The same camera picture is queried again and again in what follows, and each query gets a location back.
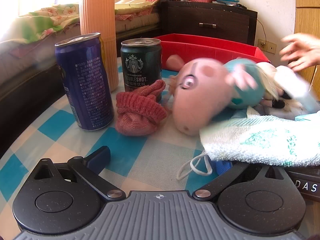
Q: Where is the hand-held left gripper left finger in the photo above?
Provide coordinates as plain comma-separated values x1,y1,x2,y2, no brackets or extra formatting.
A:
34,145,127,201

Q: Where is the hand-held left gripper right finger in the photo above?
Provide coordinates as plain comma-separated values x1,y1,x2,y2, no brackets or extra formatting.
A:
192,160,286,202

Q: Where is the blue face mask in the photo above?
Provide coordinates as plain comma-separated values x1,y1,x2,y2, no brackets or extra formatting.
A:
176,150,213,181

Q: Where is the white towel with green print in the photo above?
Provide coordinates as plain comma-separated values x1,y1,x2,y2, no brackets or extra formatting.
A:
199,113,320,168

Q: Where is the pink pig plush toy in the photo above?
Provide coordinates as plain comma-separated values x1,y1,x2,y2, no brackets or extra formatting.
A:
166,54,267,137

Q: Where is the red cardboard box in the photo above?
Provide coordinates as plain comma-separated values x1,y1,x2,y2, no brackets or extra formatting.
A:
153,33,270,68

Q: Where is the person's right hand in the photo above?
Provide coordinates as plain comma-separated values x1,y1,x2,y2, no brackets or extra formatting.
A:
279,32,320,73

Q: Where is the blue checkered tablecloth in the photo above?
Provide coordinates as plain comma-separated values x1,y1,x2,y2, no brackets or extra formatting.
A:
0,55,320,207

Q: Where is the pink knitted sock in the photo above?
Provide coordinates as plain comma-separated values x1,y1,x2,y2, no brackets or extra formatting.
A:
115,79,168,137

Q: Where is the blue drink can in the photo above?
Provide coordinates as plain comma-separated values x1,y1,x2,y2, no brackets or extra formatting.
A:
55,32,115,131

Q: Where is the dark green coffee can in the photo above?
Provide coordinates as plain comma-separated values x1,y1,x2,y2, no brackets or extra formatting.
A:
121,38,163,103

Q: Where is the dark wooden bed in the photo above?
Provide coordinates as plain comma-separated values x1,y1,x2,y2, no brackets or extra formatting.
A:
0,0,176,153

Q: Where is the peach ribbed bottle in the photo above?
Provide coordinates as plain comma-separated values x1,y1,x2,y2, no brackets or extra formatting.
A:
79,0,119,92

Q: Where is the dark wooden nightstand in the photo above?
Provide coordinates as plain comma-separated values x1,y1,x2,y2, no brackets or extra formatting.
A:
160,1,258,47

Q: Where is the floral blanket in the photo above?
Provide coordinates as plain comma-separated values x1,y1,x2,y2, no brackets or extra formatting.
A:
0,0,176,46

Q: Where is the wooden wardrobe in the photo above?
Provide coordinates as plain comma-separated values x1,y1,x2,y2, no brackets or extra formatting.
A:
293,0,320,85

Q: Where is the beige wall socket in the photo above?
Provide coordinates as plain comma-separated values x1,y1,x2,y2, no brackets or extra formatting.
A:
257,39,277,54

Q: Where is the thin power cable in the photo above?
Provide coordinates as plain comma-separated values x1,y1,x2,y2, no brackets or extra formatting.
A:
256,19,267,46

